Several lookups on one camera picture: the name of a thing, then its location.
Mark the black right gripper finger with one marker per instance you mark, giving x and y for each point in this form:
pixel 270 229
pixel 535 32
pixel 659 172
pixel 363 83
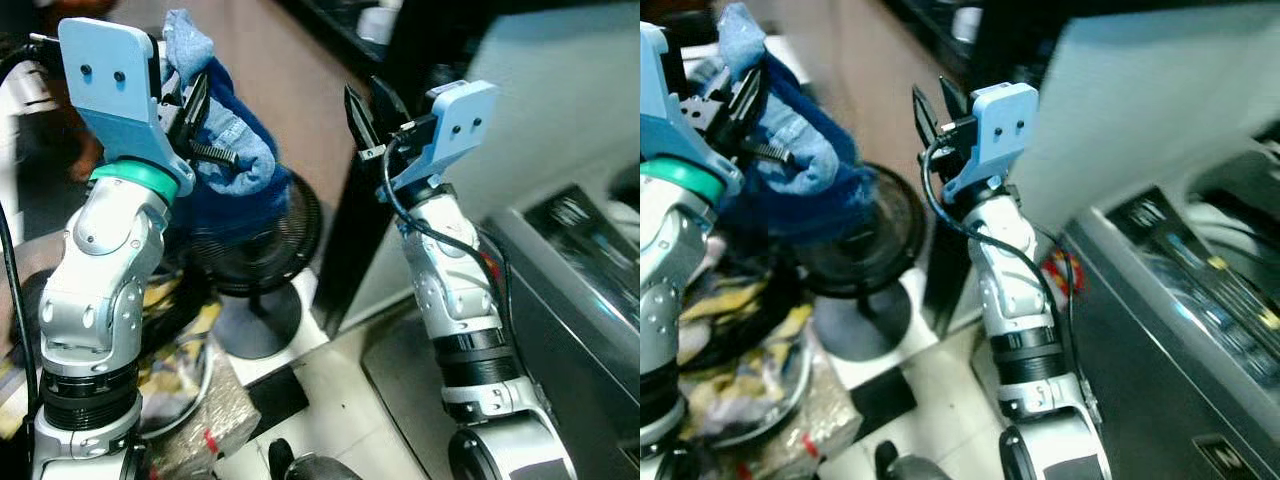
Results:
pixel 390 105
pixel 358 120
pixel 925 115
pixel 955 100

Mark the blue cloth garment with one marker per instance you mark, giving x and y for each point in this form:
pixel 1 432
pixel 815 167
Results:
pixel 810 150
pixel 235 130

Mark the grey top-load washing machine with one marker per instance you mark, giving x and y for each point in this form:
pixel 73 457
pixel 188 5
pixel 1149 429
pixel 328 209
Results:
pixel 1160 250
pixel 570 200

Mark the laundry basket with clothes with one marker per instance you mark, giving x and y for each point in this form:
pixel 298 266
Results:
pixel 180 350
pixel 740 360

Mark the dark cabinet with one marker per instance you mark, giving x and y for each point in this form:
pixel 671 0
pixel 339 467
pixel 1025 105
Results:
pixel 340 30
pixel 930 30

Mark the black floor fan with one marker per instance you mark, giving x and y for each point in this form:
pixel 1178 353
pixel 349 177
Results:
pixel 265 240
pixel 870 240

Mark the black floor mat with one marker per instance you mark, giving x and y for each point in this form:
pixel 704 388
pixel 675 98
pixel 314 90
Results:
pixel 884 400
pixel 278 400

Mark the grey speckled wrapped block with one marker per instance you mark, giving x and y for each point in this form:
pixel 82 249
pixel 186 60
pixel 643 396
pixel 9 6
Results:
pixel 825 410
pixel 215 410

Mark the light blue right wrist camera mount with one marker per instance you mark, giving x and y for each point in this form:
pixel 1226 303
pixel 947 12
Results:
pixel 1000 120
pixel 455 125

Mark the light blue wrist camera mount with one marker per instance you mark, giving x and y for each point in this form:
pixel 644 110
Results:
pixel 662 110
pixel 455 125
pixel 1000 120
pixel 105 90

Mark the light blue left wrist camera mount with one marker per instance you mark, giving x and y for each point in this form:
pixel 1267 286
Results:
pixel 662 110
pixel 105 90

